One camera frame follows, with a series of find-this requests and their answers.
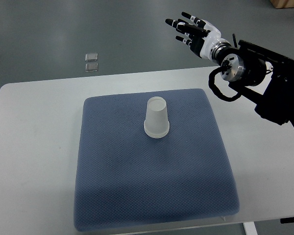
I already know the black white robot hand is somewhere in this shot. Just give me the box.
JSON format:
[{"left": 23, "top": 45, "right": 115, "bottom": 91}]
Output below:
[{"left": 165, "top": 12, "right": 231, "bottom": 63}]

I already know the white paper cup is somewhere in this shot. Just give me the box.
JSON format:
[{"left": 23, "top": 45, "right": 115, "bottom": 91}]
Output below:
[
  {"left": 144, "top": 120, "right": 170, "bottom": 139},
  {"left": 144, "top": 96, "right": 169, "bottom": 134}
]

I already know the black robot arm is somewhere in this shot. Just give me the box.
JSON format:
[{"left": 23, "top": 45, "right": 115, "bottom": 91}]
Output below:
[{"left": 208, "top": 40, "right": 294, "bottom": 128}]

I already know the wooden furniture corner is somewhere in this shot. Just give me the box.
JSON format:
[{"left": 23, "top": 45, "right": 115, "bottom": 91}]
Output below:
[{"left": 270, "top": 0, "right": 294, "bottom": 9}]

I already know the white paper cup on cushion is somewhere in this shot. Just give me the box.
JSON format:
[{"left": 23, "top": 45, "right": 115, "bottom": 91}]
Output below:
[{"left": 144, "top": 120, "right": 170, "bottom": 139}]

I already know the upper metal floor plate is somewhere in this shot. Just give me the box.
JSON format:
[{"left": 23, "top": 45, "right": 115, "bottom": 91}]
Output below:
[{"left": 85, "top": 52, "right": 98, "bottom": 62}]

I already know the blue mesh cushion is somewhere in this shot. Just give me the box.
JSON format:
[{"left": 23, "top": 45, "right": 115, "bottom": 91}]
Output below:
[{"left": 74, "top": 89, "right": 240, "bottom": 232}]

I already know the white table leg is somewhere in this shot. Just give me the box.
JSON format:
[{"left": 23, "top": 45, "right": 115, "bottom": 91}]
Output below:
[{"left": 243, "top": 222, "right": 258, "bottom": 235}]

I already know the black table control panel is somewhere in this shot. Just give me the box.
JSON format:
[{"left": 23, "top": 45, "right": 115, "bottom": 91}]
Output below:
[{"left": 280, "top": 217, "right": 294, "bottom": 224}]

